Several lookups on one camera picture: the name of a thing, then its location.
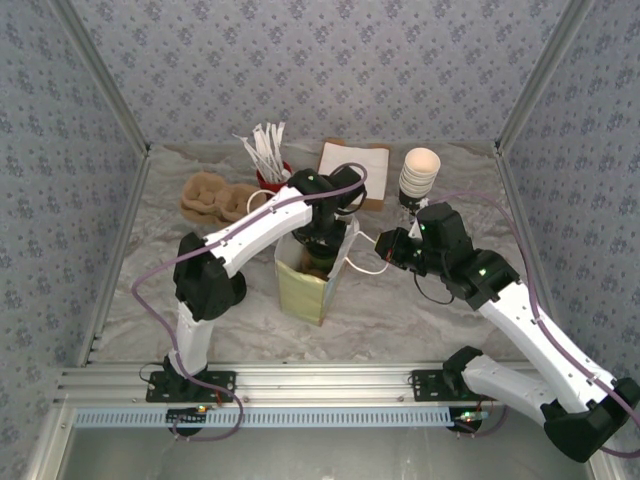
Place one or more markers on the aluminium frame post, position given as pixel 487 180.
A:
pixel 105 75
pixel 541 75

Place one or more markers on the white wrapped straw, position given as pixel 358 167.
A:
pixel 275 140
pixel 267 142
pixel 281 137
pixel 250 152
pixel 260 145

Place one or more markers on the aluminium side rail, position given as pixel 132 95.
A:
pixel 521 225
pixel 119 250

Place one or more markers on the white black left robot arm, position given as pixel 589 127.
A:
pixel 260 220

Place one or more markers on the red cup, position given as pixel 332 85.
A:
pixel 267 181

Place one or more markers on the stack of paper cups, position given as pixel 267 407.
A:
pixel 420 172

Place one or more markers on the small circuit board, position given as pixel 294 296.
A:
pixel 467 416
pixel 187 412

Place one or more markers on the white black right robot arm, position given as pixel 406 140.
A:
pixel 530 330

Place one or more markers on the wide aluminium mounting rail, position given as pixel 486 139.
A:
pixel 325 382

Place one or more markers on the stack of pulp cup carriers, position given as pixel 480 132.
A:
pixel 205 200

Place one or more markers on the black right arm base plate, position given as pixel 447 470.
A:
pixel 425 385

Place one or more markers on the white printed paper bag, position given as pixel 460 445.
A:
pixel 300 295

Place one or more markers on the stack of white napkins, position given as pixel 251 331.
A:
pixel 370 165
pixel 372 204

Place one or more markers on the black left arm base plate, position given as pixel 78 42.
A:
pixel 220 386

